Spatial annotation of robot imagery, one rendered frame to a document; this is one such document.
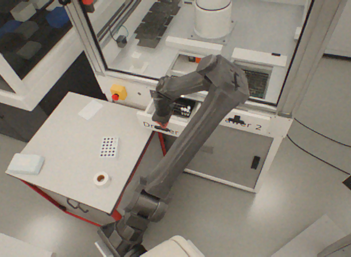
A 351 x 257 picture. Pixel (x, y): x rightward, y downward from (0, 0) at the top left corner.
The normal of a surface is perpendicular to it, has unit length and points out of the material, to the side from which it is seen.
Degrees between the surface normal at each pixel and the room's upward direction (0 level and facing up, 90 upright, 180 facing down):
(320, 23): 90
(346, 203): 0
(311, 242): 5
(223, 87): 62
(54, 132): 0
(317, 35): 90
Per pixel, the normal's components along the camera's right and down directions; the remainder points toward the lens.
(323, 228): -0.13, -0.63
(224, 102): 0.13, 0.44
